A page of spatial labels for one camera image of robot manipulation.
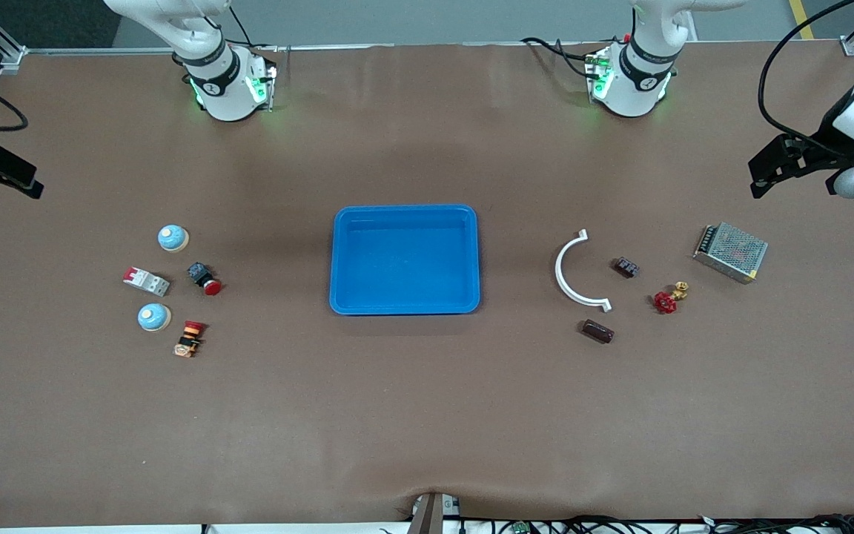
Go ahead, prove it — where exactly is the scuffed light blue call bell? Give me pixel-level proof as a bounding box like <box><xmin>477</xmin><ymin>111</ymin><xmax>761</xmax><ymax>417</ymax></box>
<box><xmin>157</xmin><ymin>224</ymin><xmax>190</xmax><ymax>253</ymax></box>

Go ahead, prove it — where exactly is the metal mesh power supply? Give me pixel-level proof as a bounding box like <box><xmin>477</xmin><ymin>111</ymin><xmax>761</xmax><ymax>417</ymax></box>
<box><xmin>692</xmin><ymin>222</ymin><xmax>769</xmax><ymax>285</ymax></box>

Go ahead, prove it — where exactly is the white red circuit breaker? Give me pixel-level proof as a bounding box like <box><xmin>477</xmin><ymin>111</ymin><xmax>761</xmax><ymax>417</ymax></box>
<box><xmin>122</xmin><ymin>266</ymin><xmax>171</xmax><ymax>297</ymax></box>

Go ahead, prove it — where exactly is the red mushroom push button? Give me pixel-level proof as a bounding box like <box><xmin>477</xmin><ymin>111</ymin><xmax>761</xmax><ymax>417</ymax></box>
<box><xmin>187</xmin><ymin>262</ymin><xmax>223</xmax><ymax>297</ymax></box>

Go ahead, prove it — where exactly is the white curved plastic arc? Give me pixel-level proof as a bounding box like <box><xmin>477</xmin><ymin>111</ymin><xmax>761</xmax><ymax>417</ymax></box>
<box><xmin>555</xmin><ymin>229</ymin><xmax>612</xmax><ymax>313</ymax></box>

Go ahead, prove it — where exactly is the blue plastic tray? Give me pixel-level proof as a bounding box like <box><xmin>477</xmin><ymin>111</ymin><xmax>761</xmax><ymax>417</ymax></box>
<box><xmin>329</xmin><ymin>204</ymin><xmax>481</xmax><ymax>316</ymax></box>

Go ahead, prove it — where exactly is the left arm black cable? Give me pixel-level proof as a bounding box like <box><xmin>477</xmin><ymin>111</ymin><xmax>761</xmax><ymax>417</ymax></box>
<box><xmin>758</xmin><ymin>0</ymin><xmax>854</xmax><ymax>153</ymax></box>

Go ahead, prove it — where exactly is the red handle brass valve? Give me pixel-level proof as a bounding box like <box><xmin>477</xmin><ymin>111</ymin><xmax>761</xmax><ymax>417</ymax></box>
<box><xmin>653</xmin><ymin>281</ymin><xmax>691</xmax><ymax>315</ymax></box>

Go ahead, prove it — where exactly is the red yellow button switch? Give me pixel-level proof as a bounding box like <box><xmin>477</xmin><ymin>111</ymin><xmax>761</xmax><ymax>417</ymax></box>
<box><xmin>173</xmin><ymin>320</ymin><xmax>208</xmax><ymax>358</ymax></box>

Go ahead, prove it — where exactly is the black base cable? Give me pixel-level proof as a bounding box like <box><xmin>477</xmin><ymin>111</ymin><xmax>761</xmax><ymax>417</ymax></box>
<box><xmin>522</xmin><ymin>36</ymin><xmax>598</xmax><ymax>79</ymax></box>

